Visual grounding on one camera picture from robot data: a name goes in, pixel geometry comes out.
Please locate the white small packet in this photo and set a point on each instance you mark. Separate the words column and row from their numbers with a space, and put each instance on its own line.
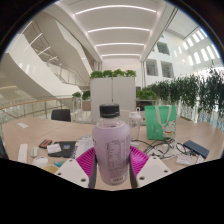
column 183, row 159

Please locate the green plants in cabinet planter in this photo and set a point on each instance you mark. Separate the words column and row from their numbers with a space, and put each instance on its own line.
column 113, row 73

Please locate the row of green trees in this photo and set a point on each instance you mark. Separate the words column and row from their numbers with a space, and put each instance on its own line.
column 193, row 93

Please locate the green plants in wooden planter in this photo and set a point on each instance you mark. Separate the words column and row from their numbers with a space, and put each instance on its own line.
column 145, row 94

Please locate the small green potted plants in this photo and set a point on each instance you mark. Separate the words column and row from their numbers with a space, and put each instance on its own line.
column 81, row 95

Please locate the white paper slip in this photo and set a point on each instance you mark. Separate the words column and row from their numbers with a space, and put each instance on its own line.
column 22, row 125

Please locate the white cabinet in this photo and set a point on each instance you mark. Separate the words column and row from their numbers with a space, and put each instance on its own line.
column 113, row 91

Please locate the small grey case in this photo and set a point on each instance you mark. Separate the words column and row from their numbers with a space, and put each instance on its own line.
column 34, row 152

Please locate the black chair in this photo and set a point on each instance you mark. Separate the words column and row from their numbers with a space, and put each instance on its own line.
column 61, row 115

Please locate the white computer mouse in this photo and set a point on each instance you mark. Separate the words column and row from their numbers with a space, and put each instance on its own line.
column 40, row 162

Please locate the green tote bag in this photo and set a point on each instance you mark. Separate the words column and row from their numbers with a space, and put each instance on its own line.
column 158, row 121

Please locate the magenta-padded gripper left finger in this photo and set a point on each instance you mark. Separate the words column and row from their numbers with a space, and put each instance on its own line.
column 73, row 170

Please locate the white card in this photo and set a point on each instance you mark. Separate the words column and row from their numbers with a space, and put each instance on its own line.
column 54, row 148

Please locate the red and black small device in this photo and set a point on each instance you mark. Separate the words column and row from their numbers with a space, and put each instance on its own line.
column 45, row 143

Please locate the dark blue notebook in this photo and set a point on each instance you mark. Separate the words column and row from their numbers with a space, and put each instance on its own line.
column 196, row 148

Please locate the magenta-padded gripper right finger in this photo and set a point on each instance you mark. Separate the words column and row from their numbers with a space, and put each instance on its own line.
column 151, row 170

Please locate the clear shaker bottle white lid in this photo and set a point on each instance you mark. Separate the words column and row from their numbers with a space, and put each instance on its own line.
column 135, row 125

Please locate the lilac drink bottle black cap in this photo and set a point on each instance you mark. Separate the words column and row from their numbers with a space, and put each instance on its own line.
column 111, row 146

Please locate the teal small packet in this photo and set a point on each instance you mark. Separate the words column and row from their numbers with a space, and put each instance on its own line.
column 59, row 163

